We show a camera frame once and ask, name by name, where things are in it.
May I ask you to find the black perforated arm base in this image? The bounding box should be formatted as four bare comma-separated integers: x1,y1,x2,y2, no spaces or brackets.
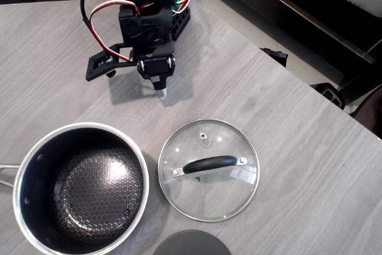
168,6,192,41

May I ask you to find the black nonstick saucepan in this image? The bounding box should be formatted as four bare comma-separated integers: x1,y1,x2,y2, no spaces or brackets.
0,122,150,255

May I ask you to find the dark brown round object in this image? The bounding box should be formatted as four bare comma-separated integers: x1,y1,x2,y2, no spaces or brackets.
350,84,382,141

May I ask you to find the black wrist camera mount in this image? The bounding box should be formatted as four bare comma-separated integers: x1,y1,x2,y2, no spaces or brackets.
85,42,135,82

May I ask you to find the black table clamp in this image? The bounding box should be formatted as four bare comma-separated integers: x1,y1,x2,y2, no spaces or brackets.
258,47,289,68
310,82,346,110

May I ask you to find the dark grey round object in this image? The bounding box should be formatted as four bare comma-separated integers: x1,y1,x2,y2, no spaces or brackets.
152,230,232,255

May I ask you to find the black cable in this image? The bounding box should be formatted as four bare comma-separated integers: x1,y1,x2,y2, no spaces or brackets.
78,0,114,56

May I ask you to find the glass lid with black handle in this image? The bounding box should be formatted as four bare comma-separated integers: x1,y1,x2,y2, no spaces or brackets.
157,118,260,223

